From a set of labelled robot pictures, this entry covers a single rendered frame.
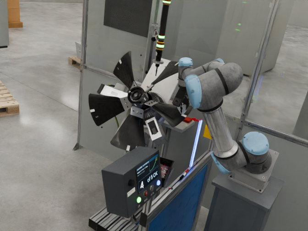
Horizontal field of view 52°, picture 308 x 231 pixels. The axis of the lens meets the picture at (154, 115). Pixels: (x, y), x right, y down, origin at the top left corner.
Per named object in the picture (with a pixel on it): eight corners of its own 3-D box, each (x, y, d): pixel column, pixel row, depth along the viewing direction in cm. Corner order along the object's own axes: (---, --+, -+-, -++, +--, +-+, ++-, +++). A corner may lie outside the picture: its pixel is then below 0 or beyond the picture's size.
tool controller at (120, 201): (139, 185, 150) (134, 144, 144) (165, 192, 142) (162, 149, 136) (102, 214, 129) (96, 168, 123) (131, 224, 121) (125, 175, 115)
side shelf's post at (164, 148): (155, 197, 302) (168, 119, 269) (158, 199, 301) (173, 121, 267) (152, 199, 299) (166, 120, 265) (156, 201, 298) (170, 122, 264)
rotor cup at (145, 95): (129, 108, 214) (121, 101, 202) (139, 90, 217) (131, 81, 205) (146, 115, 207) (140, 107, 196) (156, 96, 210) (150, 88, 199)
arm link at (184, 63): (181, 64, 165) (176, 57, 172) (180, 82, 172) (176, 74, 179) (195, 63, 167) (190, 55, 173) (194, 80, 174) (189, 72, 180)
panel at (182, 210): (190, 228, 255) (207, 158, 228) (192, 228, 255) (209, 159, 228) (131, 305, 190) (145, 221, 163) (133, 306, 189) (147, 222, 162)
